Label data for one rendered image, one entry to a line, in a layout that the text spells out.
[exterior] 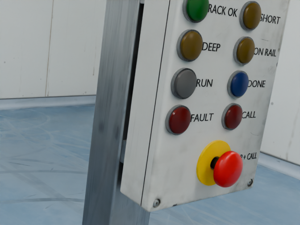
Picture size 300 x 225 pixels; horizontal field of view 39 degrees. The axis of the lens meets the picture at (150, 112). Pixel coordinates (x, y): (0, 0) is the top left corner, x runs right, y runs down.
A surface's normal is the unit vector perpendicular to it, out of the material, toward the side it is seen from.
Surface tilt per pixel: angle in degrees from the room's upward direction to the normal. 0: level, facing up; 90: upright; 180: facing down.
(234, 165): 85
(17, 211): 0
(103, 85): 90
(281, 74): 90
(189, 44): 90
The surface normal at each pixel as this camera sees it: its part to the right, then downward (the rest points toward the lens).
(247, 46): 0.59, 0.22
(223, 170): 0.25, 0.14
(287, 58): -0.70, 0.07
